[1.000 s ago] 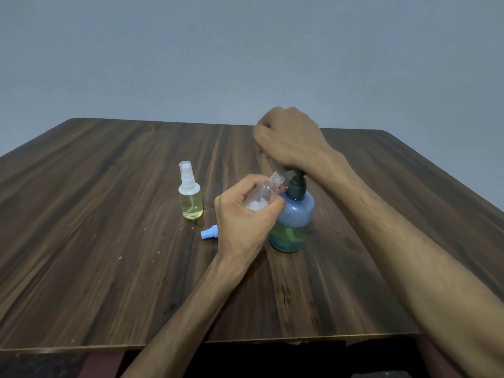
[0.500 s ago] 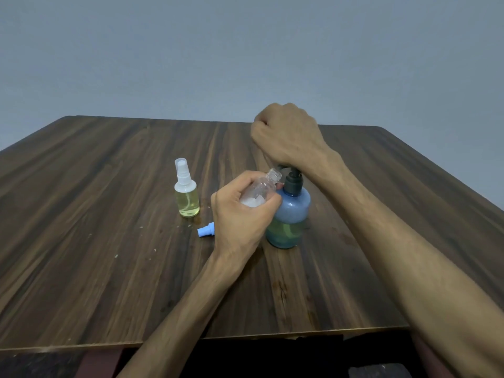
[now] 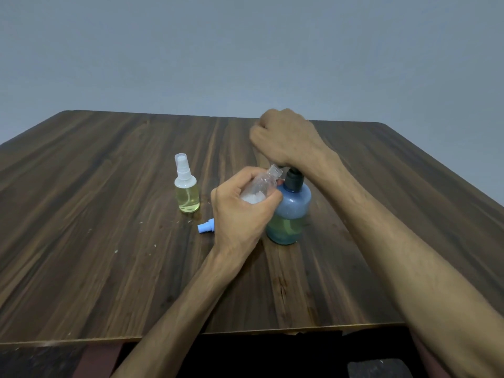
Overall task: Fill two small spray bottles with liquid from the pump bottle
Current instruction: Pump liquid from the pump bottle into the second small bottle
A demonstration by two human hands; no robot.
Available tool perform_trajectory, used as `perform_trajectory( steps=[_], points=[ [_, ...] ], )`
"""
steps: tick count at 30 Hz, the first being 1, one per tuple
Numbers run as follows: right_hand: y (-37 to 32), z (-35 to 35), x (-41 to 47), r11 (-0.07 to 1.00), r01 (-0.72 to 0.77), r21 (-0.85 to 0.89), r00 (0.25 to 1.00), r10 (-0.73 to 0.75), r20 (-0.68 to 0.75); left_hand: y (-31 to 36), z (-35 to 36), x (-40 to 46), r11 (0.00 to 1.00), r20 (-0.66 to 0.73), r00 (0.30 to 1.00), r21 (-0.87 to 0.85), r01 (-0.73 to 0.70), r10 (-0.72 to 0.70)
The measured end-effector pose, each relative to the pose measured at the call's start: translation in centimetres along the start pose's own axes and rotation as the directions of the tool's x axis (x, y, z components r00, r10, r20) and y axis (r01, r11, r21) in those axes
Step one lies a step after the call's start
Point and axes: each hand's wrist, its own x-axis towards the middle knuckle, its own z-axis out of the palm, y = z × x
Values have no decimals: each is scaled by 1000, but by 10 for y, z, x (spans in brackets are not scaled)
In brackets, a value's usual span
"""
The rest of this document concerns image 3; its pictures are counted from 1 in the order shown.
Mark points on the person's left hand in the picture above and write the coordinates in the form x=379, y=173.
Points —
x=236, y=222

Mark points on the person's right hand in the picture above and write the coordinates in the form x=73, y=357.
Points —
x=289, y=135

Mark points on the blue spray cap with tube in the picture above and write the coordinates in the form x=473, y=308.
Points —
x=206, y=227

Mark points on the blue-capped small spray bottle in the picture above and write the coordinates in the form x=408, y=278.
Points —
x=260, y=185

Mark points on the blue green pump bottle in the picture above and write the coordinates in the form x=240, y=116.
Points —
x=289, y=216

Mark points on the clear small bottle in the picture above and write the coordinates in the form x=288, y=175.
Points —
x=188, y=196

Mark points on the white spray cap with tube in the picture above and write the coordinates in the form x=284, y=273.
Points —
x=182, y=166

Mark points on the person's right forearm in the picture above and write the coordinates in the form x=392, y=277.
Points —
x=417, y=255

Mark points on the person's left forearm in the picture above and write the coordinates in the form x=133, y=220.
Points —
x=173, y=322

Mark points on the maroon table leg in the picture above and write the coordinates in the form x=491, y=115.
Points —
x=98, y=362
x=423, y=358

